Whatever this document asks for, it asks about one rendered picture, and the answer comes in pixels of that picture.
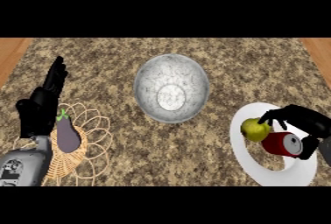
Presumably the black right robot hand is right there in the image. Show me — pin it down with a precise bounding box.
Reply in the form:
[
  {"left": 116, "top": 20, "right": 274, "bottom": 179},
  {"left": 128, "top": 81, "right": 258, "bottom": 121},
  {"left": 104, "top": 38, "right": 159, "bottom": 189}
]
[{"left": 258, "top": 104, "right": 331, "bottom": 161}]

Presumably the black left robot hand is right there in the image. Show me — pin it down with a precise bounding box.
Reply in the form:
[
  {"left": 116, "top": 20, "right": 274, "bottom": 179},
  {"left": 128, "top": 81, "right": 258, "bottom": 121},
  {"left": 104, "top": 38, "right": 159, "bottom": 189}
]
[{"left": 15, "top": 55, "right": 70, "bottom": 139}]

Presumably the red can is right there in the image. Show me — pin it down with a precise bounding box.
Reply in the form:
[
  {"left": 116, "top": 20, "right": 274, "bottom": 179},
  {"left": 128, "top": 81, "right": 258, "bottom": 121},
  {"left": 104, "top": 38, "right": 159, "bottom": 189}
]
[{"left": 262, "top": 131, "right": 305, "bottom": 158}]

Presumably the white plate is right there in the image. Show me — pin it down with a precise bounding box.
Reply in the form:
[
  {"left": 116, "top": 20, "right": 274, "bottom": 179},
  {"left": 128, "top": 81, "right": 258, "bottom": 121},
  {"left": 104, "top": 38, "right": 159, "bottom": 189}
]
[{"left": 230, "top": 101, "right": 318, "bottom": 187}]

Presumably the grey marbled bowl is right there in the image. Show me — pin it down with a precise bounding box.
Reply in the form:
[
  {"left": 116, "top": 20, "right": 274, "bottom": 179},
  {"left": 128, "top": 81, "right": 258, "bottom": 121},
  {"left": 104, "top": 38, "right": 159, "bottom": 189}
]
[{"left": 134, "top": 53, "right": 212, "bottom": 124}]

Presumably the yellow-green apple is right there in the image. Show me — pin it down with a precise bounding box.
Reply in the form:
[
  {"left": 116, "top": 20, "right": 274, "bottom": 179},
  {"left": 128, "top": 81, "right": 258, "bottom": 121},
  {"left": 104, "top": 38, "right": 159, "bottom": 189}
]
[{"left": 240, "top": 117, "right": 273, "bottom": 143}]

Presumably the purple eggplant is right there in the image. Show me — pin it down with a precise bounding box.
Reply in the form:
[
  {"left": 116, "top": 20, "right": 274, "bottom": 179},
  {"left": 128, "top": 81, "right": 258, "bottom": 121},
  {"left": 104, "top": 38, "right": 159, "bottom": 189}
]
[{"left": 57, "top": 108, "right": 83, "bottom": 154}]

